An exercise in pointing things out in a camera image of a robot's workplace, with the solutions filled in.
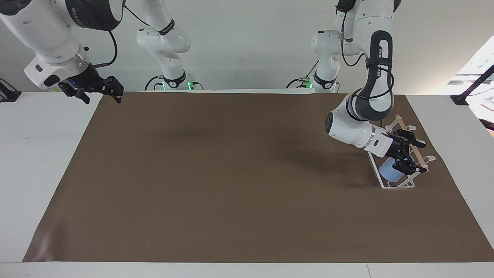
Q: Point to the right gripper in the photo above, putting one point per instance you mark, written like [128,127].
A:
[88,79]

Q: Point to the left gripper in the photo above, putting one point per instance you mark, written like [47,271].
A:
[396,146]

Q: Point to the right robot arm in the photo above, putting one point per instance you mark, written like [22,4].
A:
[46,34]

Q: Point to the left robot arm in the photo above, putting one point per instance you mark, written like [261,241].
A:
[376,88]

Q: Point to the light blue plastic cup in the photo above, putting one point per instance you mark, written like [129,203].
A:
[388,173]

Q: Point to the black stand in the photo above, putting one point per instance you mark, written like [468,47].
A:
[469,92]
[7,94]

